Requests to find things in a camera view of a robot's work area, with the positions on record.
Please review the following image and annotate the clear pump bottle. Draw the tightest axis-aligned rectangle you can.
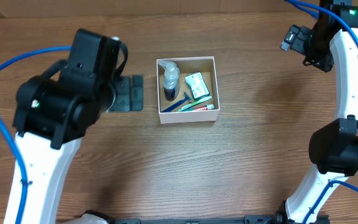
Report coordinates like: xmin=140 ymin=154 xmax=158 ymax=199
xmin=157 ymin=60 xmax=180 ymax=101

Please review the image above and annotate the blue disposable razor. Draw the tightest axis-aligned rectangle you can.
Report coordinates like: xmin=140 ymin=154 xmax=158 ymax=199
xmin=162 ymin=92 xmax=192 ymax=113

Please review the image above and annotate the green white toothbrush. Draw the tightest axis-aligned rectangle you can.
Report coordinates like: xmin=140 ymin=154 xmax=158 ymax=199
xmin=178 ymin=96 xmax=213 ymax=112

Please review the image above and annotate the green white soap pack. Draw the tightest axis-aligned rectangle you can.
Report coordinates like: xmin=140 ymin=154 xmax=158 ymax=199
xmin=185 ymin=72 xmax=210 ymax=100

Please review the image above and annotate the Colgate toothpaste tube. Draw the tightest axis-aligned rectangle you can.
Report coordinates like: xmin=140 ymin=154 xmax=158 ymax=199
xmin=189 ymin=104 xmax=214 ymax=111

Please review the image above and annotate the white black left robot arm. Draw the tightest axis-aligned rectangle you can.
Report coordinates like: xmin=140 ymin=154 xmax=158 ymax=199
xmin=4 ymin=29 xmax=144 ymax=223

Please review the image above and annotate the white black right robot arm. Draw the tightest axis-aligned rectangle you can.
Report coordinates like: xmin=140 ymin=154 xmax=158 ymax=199
xmin=272 ymin=1 xmax=358 ymax=223

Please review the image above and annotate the white cardboard box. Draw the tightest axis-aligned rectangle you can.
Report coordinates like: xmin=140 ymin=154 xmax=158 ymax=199
xmin=156 ymin=56 xmax=220 ymax=124

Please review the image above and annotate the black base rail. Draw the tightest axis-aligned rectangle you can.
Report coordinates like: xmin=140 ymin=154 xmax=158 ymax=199
xmin=79 ymin=210 xmax=331 ymax=224

